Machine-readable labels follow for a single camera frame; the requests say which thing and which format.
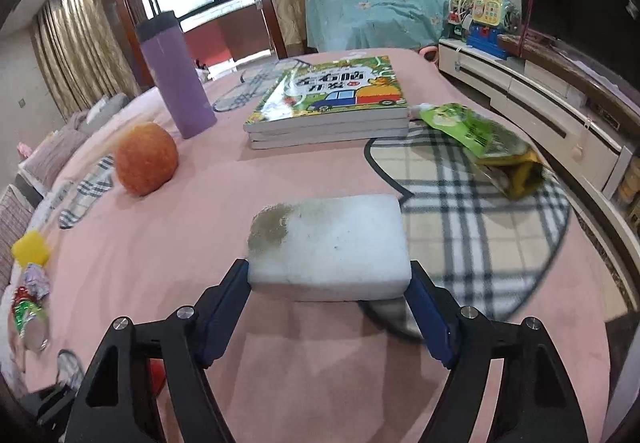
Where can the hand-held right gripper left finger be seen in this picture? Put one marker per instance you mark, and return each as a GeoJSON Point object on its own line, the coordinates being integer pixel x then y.
{"type": "Point", "coordinates": [225, 313]}

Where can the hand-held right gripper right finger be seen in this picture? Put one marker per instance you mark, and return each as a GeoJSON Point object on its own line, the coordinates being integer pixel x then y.
{"type": "Point", "coordinates": [432, 318]}

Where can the white cleaning sponge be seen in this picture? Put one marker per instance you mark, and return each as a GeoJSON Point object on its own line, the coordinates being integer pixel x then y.
{"type": "Point", "coordinates": [330, 248]}

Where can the pink tablecloth with plaid patches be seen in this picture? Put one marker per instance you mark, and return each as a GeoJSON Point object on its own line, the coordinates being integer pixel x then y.
{"type": "Point", "coordinates": [200, 248]}

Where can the red green foil wrapper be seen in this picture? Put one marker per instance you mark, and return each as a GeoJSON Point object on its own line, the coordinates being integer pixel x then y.
{"type": "Point", "coordinates": [27, 315]}

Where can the silver purple wrapper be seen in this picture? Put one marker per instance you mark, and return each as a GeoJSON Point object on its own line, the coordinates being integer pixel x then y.
{"type": "Point", "coordinates": [36, 280]}

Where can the yellow crumpled wrapper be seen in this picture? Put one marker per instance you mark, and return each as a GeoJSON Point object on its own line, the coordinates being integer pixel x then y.
{"type": "Point", "coordinates": [31, 248]}

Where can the orange round fruit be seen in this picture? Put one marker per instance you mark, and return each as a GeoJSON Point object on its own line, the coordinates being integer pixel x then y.
{"type": "Point", "coordinates": [146, 158]}

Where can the green snack bag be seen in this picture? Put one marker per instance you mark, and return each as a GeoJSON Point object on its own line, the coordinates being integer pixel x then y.
{"type": "Point", "coordinates": [475, 133]}

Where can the thin picture book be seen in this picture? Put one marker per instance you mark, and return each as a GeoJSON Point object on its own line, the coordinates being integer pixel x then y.
{"type": "Point", "coordinates": [325, 132]}
{"type": "Point", "coordinates": [325, 141]}

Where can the grey sofa with cushions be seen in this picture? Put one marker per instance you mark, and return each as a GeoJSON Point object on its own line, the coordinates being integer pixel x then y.
{"type": "Point", "coordinates": [60, 148]}

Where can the purple bottle with black lid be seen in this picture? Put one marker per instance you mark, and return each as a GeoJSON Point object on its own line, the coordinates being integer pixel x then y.
{"type": "Point", "coordinates": [175, 78]}

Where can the white television cabinet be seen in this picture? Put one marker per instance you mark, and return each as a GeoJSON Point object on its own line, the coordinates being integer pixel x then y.
{"type": "Point", "coordinates": [540, 93]}

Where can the green cover picture book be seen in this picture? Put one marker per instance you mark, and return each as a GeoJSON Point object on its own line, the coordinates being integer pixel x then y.
{"type": "Point", "coordinates": [335, 88]}

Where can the pink kettlebell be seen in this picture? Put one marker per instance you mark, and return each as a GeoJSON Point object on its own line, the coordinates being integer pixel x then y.
{"type": "Point", "coordinates": [430, 54]}

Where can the colourful toy activity cube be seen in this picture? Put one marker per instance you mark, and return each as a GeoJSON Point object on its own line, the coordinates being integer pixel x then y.
{"type": "Point", "coordinates": [485, 18]}

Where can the teal cloth covered furniture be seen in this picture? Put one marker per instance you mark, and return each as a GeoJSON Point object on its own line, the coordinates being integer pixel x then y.
{"type": "Point", "coordinates": [375, 8]}

